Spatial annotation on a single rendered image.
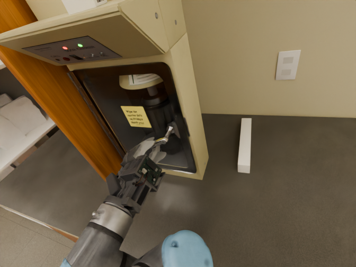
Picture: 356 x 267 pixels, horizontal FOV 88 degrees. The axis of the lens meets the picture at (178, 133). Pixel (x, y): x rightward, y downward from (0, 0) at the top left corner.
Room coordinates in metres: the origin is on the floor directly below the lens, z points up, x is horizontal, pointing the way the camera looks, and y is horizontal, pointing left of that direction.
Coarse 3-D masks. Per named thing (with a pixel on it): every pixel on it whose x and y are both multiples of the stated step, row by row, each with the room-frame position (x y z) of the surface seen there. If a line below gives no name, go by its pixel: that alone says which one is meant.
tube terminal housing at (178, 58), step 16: (32, 0) 0.55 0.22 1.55; (48, 0) 0.52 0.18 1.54; (112, 0) 0.44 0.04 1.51; (160, 0) 0.40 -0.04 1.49; (176, 0) 0.46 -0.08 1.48; (48, 16) 0.54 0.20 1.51; (176, 16) 0.45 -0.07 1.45; (176, 32) 0.43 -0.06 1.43; (176, 48) 0.42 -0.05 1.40; (80, 64) 0.53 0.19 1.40; (96, 64) 0.50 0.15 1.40; (112, 64) 0.48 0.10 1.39; (128, 64) 0.45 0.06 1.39; (176, 64) 0.40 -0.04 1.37; (176, 80) 0.39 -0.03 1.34; (192, 80) 0.47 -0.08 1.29; (192, 96) 0.45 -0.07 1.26; (192, 112) 0.43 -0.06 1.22; (192, 128) 0.41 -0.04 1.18; (192, 144) 0.39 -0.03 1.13; (192, 176) 0.41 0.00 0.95
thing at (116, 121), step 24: (96, 72) 0.49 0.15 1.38; (120, 72) 0.45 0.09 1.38; (144, 72) 0.42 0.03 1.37; (168, 72) 0.38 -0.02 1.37; (96, 96) 0.52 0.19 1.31; (120, 96) 0.47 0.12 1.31; (144, 96) 0.43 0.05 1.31; (168, 96) 0.39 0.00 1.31; (120, 120) 0.50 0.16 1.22; (168, 120) 0.41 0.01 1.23; (120, 144) 0.53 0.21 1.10; (168, 144) 0.42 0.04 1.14; (168, 168) 0.44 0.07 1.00; (192, 168) 0.39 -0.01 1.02
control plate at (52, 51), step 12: (84, 36) 0.37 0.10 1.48; (24, 48) 0.46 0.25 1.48; (36, 48) 0.45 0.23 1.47; (48, 48) 0.44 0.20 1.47; (60, 48) 0.43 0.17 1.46; (72, 48) 0.42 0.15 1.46; (84, 48) 0.41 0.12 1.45; (96, 48) 0.40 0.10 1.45; (108, 48) 0.39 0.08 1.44; (60, 60) 0.49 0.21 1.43; (72, 60) 0.48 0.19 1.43; (84, 60) 0.46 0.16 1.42
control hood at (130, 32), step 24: (120, 0) 0.35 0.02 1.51; (144, 0) 0.35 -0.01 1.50; (48, 24) 0.37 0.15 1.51; (72, 24) 0.34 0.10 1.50; (96, 24) 0.33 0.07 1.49; (120, 24) 0.32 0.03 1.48; (144, 24) 0.33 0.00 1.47; (120, 48) 0.38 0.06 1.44; (144, 48) 0.37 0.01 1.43; (168, 48) 0.39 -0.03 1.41
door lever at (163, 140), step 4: (168, 128) 0.41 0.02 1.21; (172, 128) 0.40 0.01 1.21; (168, 132) 0.39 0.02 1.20; (172, 132) 0.40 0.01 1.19; (164, 136) 0.38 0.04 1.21; (168, 136) 0.38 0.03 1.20; (156, 140) 0.38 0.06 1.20; (160, 140) 0.37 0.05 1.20; (164, 140) 0.36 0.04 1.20; (156, 144) 0.38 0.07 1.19; (160, 144) 0.37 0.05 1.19
